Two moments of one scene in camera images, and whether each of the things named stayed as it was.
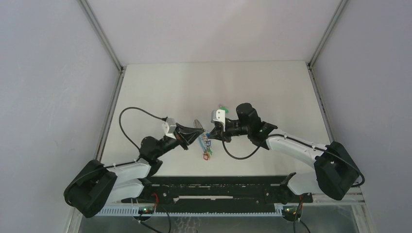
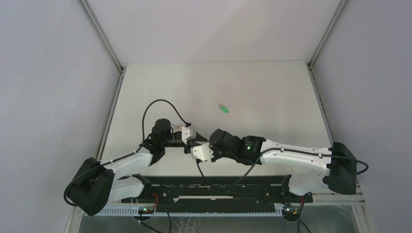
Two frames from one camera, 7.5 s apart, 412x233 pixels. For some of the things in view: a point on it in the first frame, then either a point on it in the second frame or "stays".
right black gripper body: (233, 129) → (217, 155)
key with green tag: (226, 110) stays
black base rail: (210, 191) stays
